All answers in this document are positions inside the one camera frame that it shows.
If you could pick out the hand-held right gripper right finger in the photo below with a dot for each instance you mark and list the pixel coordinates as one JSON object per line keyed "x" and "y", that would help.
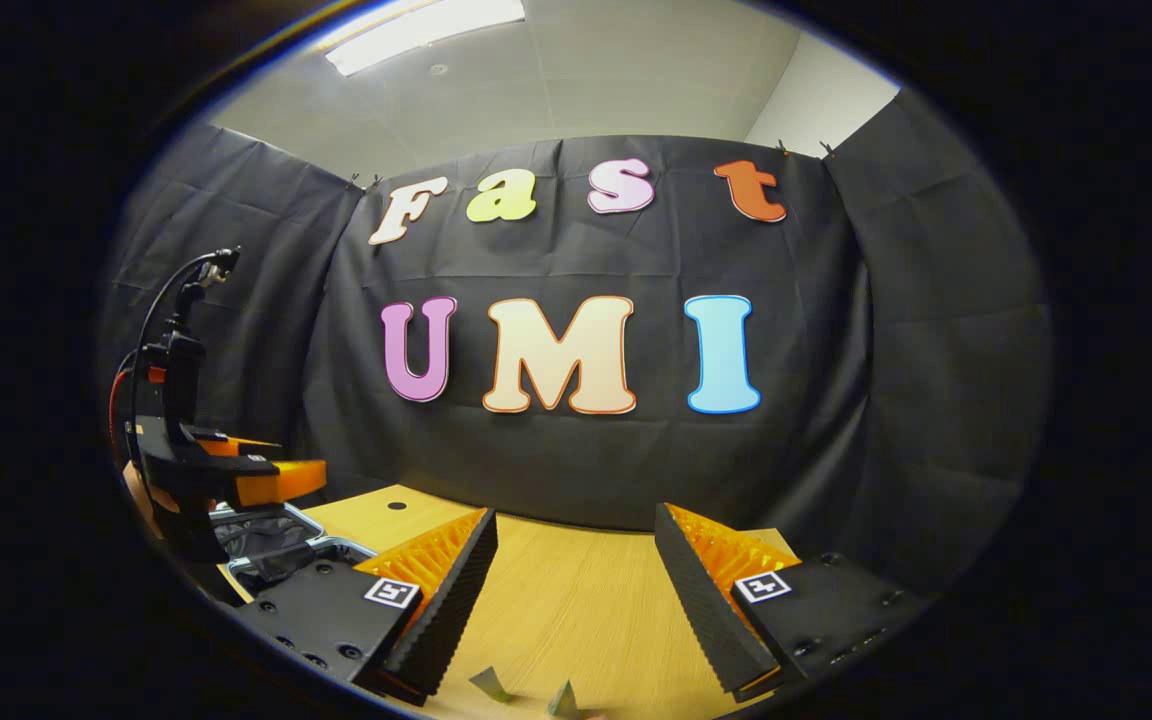
{"x": 696, "y": 590}

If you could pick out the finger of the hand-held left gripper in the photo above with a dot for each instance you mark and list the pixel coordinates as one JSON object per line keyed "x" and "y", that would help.
{"x": 236, "y": 445}
{"x": 281, "y": 482}

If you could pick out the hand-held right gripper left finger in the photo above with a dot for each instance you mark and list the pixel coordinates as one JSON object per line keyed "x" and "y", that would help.
{"x": 461, "y": 590}

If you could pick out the white hard-shell suitcase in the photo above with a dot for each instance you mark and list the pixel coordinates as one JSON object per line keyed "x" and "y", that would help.
{"x": 266, "y": 545}

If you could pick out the pale green cream tube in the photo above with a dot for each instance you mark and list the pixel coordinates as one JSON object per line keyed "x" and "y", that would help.
{"x": 491, "y": 686}

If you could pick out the white green label cream tube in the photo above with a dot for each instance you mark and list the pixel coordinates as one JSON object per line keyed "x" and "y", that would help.
{"x": 564, "y": 703}

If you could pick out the black backdrop cloth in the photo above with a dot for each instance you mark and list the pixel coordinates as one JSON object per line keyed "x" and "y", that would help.
{"x": 586, "y": 470}

